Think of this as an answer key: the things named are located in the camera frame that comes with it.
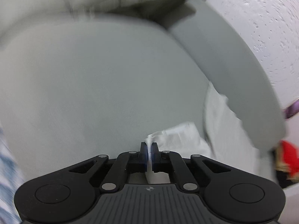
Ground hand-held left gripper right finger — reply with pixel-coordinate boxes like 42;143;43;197
151;142;231;193

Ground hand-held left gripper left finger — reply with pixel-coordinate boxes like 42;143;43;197
69;142;148;193

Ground light grey garment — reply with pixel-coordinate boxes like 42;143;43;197
144;83;276;185

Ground grey sofa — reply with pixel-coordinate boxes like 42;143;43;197
0;0;287;224

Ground black folded garment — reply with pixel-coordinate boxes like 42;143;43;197
275;166;299;189

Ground red folded garment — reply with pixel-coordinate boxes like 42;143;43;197
279;140;299;175

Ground blue and white patterned cloth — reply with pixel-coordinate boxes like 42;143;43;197
0;125;25;224

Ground pink phone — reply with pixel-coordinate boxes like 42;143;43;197
283;98;299;120

